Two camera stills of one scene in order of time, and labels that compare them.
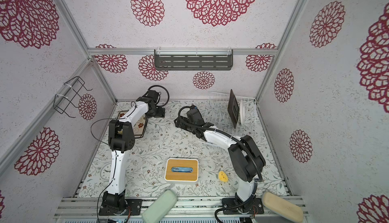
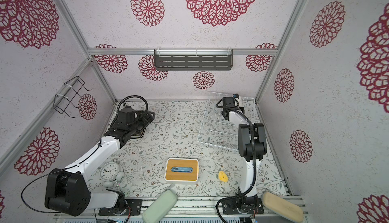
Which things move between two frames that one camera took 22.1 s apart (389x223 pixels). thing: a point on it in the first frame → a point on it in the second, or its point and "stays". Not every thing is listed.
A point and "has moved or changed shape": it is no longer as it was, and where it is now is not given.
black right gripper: (183, 125) → (241, 109)
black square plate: (233, 108) has moved or changed shape
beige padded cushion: (282, 207) stays
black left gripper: (161, 112) → (146, 121)
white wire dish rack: (217, 115) stays
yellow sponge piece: (223, 177) stays
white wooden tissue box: (181, 170) stays
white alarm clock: (105, 172) stays
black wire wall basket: (72, 93) stays
